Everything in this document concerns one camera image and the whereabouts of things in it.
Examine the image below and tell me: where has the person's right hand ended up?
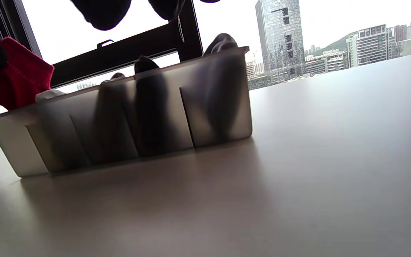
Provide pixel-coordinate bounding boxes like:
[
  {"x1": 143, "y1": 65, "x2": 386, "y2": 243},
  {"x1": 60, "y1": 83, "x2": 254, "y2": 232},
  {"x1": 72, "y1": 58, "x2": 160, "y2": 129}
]
[{"x1": 71, "y1": 0, "x2": 222, "y2": 31}]

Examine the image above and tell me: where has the red sock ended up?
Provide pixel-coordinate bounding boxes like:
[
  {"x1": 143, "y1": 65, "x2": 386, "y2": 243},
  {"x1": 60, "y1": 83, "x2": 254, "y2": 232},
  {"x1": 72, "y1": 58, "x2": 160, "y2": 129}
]
[{"x1": 0, "y1": 37, "x2": 55, "y2": 111}]

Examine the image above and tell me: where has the white sock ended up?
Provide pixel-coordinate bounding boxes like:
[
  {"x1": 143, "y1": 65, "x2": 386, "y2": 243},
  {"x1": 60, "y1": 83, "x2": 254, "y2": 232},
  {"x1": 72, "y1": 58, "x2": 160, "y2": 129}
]
[{"x1": 35, "y1": 89, "x2": 88, "y2": 170}]

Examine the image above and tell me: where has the black sock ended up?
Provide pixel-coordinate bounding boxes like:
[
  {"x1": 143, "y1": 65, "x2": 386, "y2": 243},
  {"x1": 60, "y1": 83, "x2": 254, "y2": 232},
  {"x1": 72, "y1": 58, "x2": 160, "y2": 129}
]
[{"x1": 133, "y1": 56, "x2": 172, "y2": 156}]

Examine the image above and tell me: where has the light blue sock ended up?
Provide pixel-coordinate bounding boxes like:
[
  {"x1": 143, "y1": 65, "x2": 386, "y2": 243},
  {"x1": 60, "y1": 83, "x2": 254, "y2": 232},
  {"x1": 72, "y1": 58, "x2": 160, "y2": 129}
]
[{"x1": 202, "y1": 33, "x2": 248, "y2": 140}]

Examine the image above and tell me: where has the clear plastic divided organizer box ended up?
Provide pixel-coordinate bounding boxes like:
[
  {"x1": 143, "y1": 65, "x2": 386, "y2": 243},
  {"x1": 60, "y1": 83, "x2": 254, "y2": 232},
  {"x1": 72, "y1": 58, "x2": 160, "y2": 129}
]
[{"x1": 0, "y1": 46, "x2": 253, "y2": 178}]

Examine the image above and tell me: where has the metal bead chain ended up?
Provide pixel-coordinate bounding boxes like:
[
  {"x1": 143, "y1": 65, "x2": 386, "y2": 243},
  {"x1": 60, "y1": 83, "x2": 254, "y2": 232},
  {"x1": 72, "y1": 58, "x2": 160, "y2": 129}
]
[{"x1": 177, "y1": 14, "x2": 186, "y2": 43}]

